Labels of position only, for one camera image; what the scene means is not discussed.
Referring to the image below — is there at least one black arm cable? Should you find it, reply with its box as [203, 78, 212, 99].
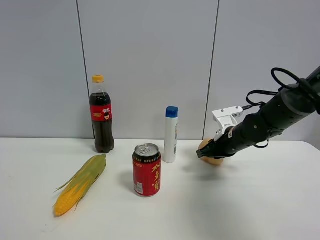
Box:
[245, 67, 320, 149]

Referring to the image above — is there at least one yellow corn cob with husk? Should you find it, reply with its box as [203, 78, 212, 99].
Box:
[53, 154, 107, 217]

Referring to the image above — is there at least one red drink can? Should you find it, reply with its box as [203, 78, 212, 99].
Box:
[132, 143, 162, 197]

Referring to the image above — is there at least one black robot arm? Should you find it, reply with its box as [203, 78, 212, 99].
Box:
[196, 67, 320, 159]

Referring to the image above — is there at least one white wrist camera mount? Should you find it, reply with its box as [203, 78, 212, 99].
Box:
[212, 106, 244, 142]

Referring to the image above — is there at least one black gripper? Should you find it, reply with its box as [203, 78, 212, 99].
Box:
[196, 123, 253, 158]

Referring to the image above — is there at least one cola bottle with yellow cap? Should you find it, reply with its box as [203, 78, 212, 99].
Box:
[89, 74, 115, 154]

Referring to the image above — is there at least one white bottle with blue cap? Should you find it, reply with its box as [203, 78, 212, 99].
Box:
[163, 106, 178, 164]

